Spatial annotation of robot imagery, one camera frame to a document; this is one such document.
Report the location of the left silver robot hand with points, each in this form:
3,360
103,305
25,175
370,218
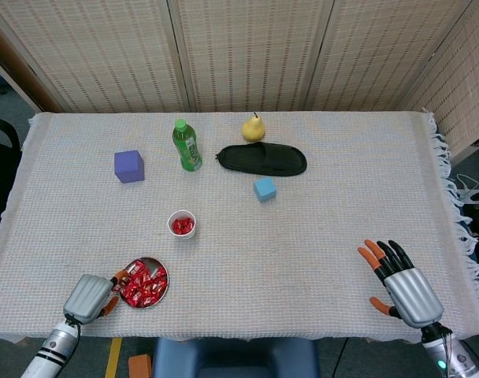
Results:
88,299

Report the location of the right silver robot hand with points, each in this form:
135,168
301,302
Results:
414,297

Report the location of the red candy packets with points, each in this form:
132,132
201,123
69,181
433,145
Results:
143,289

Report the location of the red candy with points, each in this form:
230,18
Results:
188,223
185,232
177,226

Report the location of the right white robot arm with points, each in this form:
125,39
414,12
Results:
448,356

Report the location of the round silver metal plate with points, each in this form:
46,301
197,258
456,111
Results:
158,264

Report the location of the white paper cup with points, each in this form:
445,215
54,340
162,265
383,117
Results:
181,215

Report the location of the orange block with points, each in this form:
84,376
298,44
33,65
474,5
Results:
140,367

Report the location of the white woven tablecloth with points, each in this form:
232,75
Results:
302,256

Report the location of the purple foam cube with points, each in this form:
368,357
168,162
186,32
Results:
129,167

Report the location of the green plastic drink bottle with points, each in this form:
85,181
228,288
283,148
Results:
188,151

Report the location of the light blue foam cube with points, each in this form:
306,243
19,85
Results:
265,190

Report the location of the black slipper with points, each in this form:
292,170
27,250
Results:
263,159

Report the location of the beige woven screen panel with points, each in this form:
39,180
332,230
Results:
468,86
105,51
255,51
381,51

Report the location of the yellow pear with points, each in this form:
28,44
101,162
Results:
252,130

